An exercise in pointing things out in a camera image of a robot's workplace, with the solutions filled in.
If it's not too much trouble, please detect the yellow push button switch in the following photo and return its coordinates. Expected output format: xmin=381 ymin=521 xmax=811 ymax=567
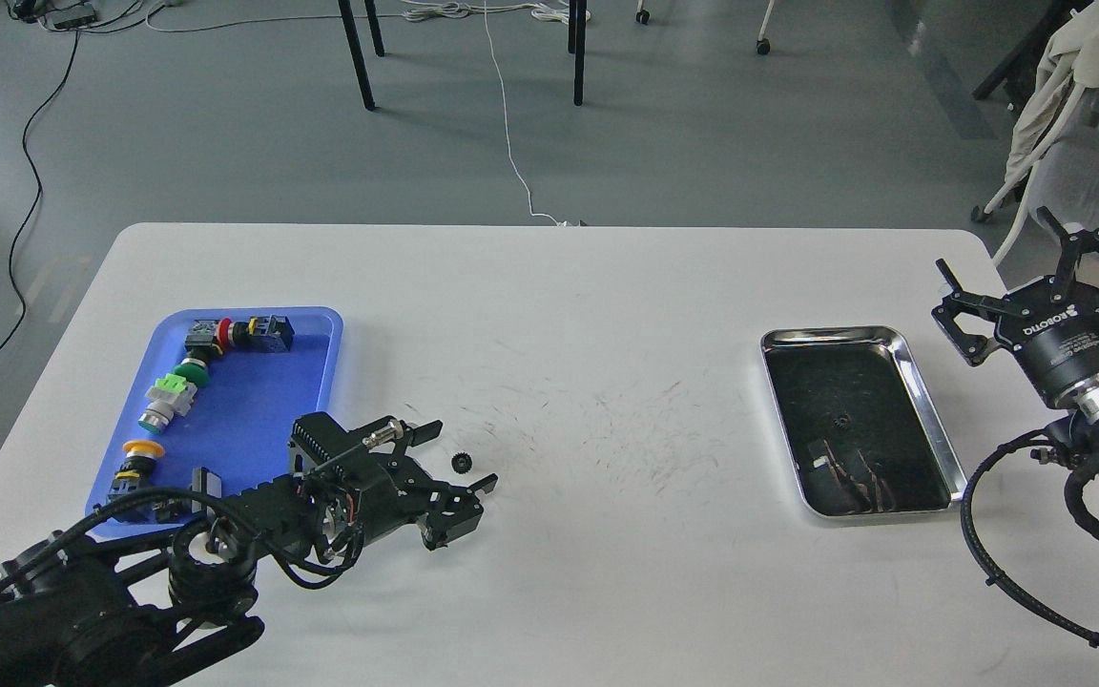
xmin=106 ymin=439 xmax=166 ymax=525

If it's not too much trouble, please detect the blue plastic tray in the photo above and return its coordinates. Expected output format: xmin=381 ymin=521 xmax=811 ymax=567
xmin=86 ymin=307 xmax=343 ymax=514

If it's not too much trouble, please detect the shiny metal tray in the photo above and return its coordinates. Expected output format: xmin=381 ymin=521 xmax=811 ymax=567
xmin=759 ymin=325 xmax=967 ymax=525

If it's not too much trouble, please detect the black switch block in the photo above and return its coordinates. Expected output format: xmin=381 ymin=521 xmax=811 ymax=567
xmin=152 ymin=467 xmax=222 ymax=525

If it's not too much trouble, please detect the white floor cable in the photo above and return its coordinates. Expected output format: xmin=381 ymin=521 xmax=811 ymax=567
xmin=403 ymin=0 xmax=593 ymax=228

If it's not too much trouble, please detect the small black gear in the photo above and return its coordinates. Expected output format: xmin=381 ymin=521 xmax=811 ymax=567
xmin=452 ymin=452 xmax=474 ymax=475

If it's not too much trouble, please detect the black table leg right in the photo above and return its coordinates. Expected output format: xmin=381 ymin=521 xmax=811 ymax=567
xmin=568 ymin=0 xmax=589 ymax=106

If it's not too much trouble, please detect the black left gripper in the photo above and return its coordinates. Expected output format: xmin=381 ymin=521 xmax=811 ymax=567
xmin=320 ymin=417 xmax=500 ymax=564

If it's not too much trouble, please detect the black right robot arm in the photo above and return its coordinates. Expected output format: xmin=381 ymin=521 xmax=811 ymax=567
xmin=932 ymin=207 xmax=1099 ymax=542

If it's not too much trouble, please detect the green push button switch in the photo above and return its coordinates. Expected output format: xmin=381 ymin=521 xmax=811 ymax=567
xmin=136 ymin=357 xmax=210 ymax=434

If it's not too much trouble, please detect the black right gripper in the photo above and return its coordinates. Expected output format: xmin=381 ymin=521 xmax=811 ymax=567
xmin=931 ymin=204 xmax=1099 ymax=409

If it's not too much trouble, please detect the black floor cable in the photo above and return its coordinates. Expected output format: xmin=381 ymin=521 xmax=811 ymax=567
xmin=0 ymin=0 xmax=169 ymax=432

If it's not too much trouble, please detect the black table leg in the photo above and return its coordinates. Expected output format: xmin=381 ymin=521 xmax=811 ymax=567
xmin=337 ymin=0 xmax=385 ymax=112
xmin=568 ymin=0 xmax=589 ymax=106

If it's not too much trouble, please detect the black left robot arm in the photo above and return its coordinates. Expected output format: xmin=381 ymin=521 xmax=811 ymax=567
xmin=0 ymin=412 xmax=498 ymax=686

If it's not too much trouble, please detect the red push button switch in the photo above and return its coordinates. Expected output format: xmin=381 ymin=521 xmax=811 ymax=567
xmin=184 ymin=315 xmax=295 ymax=358

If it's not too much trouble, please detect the black table leg left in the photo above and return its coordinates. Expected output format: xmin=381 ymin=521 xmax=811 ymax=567
xmin=337 ymin=0 xmax=385 ymax=112

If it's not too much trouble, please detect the beige cloth on chair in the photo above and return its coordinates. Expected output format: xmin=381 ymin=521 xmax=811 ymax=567
xmin=972 ymin=1 xmax=1099 ymax=220

